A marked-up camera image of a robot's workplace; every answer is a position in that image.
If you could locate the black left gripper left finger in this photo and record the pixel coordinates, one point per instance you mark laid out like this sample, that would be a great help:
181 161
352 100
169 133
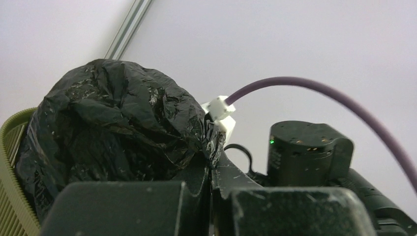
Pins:
178 207

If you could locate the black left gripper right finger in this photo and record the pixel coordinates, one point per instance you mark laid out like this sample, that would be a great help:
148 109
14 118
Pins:
241 207

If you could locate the black trash bag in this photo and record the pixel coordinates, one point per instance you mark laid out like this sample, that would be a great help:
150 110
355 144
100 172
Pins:
111 120

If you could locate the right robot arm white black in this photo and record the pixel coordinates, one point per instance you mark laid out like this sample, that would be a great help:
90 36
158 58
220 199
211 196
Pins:
303 154

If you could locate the green mesh trash bin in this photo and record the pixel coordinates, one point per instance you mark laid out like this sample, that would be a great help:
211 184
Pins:
16 215

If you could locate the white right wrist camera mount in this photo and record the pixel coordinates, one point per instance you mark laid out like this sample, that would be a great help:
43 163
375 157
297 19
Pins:
220 112

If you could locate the aluminium corner post right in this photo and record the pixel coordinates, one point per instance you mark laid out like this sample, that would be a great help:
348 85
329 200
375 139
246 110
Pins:
128 28

